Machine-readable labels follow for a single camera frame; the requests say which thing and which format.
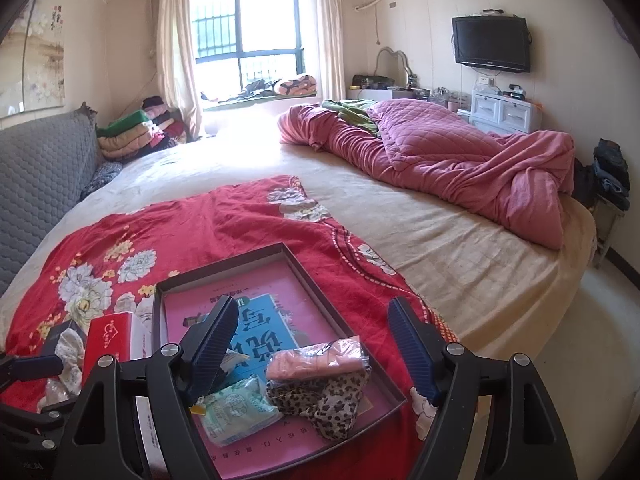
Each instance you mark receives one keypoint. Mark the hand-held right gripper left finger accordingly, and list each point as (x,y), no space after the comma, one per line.
(215,345)

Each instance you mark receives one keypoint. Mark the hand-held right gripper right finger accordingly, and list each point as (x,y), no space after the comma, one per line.
(410,350)

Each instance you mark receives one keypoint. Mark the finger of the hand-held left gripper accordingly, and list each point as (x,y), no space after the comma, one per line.
(35,367)
(40,435)

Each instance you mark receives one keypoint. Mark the green wet wipes packet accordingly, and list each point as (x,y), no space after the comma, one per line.
(240,410)

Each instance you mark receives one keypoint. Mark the shallow cardboard box tray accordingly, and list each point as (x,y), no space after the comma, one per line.
(225,271)

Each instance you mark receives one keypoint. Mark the red tissue pack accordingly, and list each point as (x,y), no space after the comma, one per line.
(107,337)

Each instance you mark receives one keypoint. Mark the pink cloth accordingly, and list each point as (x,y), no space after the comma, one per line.
(315,360)

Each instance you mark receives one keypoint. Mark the leopard print cloth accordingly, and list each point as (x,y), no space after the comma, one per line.
(325,405)

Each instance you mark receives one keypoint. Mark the white floral cloth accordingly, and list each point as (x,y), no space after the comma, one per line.
(70,360)

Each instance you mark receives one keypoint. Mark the red floral blanket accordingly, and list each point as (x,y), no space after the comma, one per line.
(225,220)

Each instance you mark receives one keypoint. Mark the grey quilted headboard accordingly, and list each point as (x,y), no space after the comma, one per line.
(40,185)

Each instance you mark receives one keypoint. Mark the pink quilt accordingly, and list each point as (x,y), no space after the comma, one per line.
(440,160)

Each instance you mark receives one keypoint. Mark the dark patterned pillow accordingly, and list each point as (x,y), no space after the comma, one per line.
(102,177)

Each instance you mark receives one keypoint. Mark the stack of folded clothes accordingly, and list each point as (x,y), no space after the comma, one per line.
(135,135)

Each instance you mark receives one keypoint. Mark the green cloth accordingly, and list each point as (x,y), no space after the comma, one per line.
(350,112)

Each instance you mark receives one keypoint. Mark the white drawer cabinet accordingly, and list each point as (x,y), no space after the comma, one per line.
(505,112)

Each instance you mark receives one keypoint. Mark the dark clothes on sill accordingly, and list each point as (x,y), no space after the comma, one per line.
(257,87)

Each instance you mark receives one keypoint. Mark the pile of dark clothes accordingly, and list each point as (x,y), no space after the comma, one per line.
(612,170)

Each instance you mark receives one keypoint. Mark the patterned cushion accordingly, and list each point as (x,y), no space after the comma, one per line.
(295,85)

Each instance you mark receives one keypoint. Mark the cream curtain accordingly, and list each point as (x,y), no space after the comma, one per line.
(325,35)
(177,60)

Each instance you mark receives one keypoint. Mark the vanity mirror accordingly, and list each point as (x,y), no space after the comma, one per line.
(397,62)

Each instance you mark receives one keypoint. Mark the barred window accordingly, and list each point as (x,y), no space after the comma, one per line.
(250,35)

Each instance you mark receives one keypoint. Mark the black television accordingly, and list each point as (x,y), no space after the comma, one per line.
(490,42)

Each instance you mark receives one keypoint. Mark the floral wall art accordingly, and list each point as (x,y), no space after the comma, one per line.
(35,60)

